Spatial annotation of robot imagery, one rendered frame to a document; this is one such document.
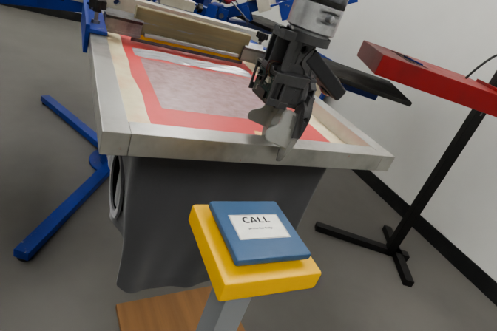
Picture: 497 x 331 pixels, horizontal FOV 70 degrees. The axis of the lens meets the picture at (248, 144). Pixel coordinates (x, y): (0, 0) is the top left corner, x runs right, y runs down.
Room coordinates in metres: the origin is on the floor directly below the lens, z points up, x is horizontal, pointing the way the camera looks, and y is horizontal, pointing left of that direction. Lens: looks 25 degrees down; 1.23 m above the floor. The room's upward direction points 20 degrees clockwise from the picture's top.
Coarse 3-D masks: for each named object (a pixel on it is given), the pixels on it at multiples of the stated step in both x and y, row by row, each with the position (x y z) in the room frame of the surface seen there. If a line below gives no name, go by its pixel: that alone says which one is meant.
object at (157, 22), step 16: (144, 16) 0.99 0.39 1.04; (160, 16) 1.01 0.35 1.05; (176, 16) 1.04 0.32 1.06; (144, 32) 0.99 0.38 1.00; (160, 32) 1.02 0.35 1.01; (176, 32) 1.04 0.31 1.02; (192, 32) 1.06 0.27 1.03; (208, 32) 1.09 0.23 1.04; (224, 32) 1.11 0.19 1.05; (240, 32) 1.16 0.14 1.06; (224, 48) 1.12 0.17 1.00; (240, 48) 1.15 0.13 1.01
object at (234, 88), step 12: (204, 60) 1.08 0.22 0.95; (216, 60) 1.13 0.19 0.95; (204, 72) 0.95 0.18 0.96; (216, 72) 0.99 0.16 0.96; (252, 72) 1.14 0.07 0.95; (216, 84) 0.89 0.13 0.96; (228, 84) 0.92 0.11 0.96; (240, 84) 0.96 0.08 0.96; (228, 96) 0.83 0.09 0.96; (240, 96) 0.86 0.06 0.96; (252, 96) 0.90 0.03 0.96; (240, 108) 0.78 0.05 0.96; (252, 108) 0.81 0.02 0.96; (288, 108) 0.91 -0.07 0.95; (252, 132) 0.66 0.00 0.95; (312, 132) 0.79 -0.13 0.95
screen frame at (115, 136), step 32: (96, 64) 0.64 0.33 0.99; (96, 96) 0.53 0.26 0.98; (96, 128) 0.47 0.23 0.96; (128, 128) 0.44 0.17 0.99; (160, 128) 0.48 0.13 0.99; (192, 128) 0.51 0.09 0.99; (352, 128) 0.81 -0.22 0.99; (224, 160) 0.51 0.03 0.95; (256, 160) 0.54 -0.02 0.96; (288, 160) 0.58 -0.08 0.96; (320, 160) 0.62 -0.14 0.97; (352, 160) 0.66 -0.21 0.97; (384, 160) 0.71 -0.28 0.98
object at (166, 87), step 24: (144, 48) 0.98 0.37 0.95; (144, 72) 0.79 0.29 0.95; (168, 72) 0.84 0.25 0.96; (192, 72) 0.91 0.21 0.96; (144, 96) 0.65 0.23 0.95; (168, 96) 0.69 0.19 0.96; (192, 96) 0.74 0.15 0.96; (216, 96) 0.80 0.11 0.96; (168, 120) 0.58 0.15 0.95; (192, 120) 0.62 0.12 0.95; (216, 120) 0.66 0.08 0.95; (240, 120) 0.70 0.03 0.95
